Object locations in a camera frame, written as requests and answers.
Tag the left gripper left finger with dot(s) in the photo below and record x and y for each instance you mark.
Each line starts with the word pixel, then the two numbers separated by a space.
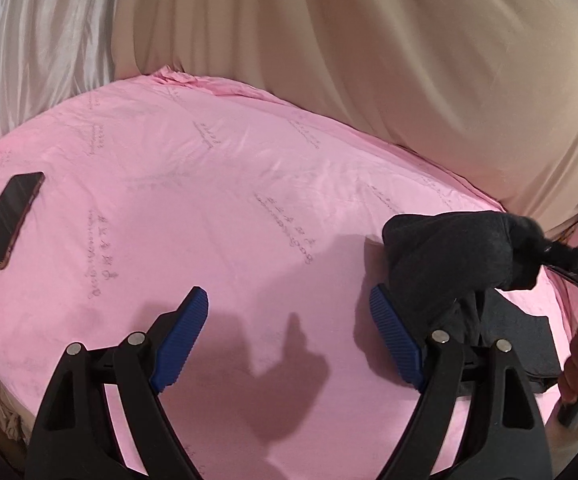
pixel 73 436

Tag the pink bed sheet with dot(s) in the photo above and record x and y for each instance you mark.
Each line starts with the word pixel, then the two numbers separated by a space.
pixel 158 184

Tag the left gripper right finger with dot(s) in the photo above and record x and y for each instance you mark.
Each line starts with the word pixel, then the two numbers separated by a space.
pixel 504 436

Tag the silver satin curtain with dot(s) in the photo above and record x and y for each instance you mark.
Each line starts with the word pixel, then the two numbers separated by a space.
pixel 50 51

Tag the black smartphone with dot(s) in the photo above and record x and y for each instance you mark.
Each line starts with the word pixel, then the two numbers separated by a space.
pixel 15 202

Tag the dark grey pants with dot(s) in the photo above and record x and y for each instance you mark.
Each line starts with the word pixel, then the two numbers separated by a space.
pixel 451 272

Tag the beige curtain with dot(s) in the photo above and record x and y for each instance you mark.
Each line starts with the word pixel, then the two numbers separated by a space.
pixel 487 89

